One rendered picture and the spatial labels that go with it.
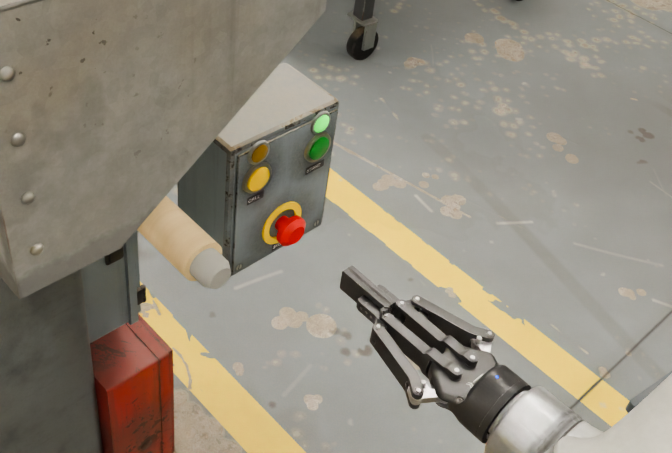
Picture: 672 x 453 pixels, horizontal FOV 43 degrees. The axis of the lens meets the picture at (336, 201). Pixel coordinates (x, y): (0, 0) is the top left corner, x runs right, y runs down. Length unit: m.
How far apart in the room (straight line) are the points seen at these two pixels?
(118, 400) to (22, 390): 0.17
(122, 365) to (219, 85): 0.97
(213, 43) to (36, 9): 0.09
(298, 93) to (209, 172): 0.14
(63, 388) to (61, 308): 0.16
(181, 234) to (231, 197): 0.34
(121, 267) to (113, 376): 0.18
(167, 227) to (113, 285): 0.65
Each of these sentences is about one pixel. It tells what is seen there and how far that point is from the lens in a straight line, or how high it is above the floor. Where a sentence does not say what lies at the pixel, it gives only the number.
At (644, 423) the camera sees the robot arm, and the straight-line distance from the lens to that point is 0.69.
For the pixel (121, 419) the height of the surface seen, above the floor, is 0.53.
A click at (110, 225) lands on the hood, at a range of 0.40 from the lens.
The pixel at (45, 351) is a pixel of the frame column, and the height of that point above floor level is 0.74.
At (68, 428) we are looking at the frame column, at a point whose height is 0.55.
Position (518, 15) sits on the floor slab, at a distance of 3.62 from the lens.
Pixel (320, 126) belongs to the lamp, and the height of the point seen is 1.11.
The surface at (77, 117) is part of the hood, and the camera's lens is 0.36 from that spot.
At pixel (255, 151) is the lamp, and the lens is 0.90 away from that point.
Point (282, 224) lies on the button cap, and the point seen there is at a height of 0.99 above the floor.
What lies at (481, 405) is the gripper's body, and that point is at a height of 1.00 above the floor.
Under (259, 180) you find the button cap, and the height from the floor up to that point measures 1.07.
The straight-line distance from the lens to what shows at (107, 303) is 1.26.
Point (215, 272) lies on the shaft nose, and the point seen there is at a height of 1.26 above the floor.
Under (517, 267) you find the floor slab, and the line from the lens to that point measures 2.46.
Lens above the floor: 1.69
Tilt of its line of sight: 42 degrees down
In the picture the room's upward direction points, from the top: 9 degrees clockwise
